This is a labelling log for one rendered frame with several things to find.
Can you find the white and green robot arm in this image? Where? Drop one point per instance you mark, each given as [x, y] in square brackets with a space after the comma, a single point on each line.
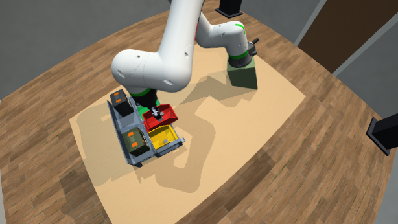
[170, 68]

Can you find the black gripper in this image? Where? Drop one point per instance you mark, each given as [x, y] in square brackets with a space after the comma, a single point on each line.
[153, 107]

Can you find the red bin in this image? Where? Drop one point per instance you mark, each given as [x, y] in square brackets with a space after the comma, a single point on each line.
[168, 117]

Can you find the yellow bin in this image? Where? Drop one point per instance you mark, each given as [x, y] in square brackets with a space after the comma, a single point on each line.
[161, 133]

